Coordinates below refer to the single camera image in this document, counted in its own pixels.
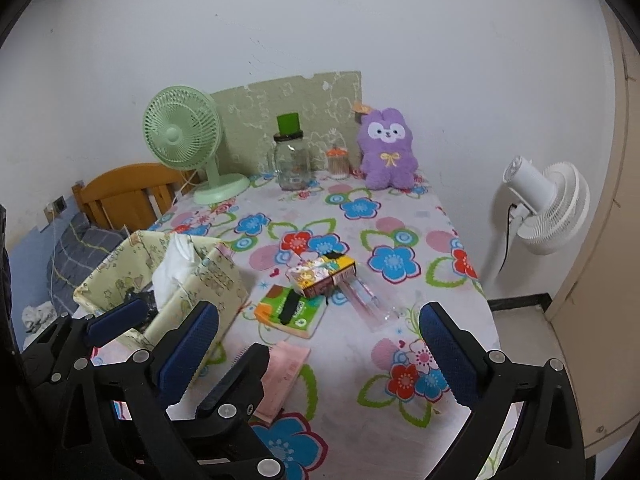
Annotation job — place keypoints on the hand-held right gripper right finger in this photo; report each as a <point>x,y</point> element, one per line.
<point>447,355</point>

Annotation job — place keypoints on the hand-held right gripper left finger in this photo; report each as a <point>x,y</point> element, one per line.
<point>192,350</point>

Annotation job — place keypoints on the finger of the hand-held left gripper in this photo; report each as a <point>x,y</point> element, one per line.
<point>120,317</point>
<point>240,375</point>

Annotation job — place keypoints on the black plastic bag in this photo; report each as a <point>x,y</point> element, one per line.
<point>136,294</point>

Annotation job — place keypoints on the pink soft packet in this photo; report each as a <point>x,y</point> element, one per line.
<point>285,375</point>

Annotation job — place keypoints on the white tissue pack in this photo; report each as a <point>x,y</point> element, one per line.
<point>172,270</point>

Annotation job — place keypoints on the yellow printed fabric storage box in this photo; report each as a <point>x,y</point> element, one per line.
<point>220,280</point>

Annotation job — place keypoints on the black hair band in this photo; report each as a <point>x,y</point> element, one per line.
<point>289,310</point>

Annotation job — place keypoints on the clear pen pack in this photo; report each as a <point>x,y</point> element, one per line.
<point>367,302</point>

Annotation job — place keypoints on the colourful snack box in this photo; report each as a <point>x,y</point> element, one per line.
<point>320,275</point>

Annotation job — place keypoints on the grey plaid pillow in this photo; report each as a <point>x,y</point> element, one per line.
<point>85,250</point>

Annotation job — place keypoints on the crumpled white cloth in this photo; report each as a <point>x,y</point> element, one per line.
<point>40,316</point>

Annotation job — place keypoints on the white standing fan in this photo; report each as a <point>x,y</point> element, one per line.
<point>555,205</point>

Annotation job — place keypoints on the beige door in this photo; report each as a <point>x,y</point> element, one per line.
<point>615,260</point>

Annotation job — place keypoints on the green desk fan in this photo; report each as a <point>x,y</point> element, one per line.
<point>180,132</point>

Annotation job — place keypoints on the purple plush bunny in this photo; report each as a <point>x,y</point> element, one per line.
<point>387,160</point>

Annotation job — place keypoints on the glass mug jar black lid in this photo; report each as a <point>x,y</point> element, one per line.
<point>292,165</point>

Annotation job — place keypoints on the small jar orange lid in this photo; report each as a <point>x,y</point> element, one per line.
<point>337,165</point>

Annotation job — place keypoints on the green printed board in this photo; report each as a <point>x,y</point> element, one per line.
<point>250,110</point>

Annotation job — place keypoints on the green plastic cup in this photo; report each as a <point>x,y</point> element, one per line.
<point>288,124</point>

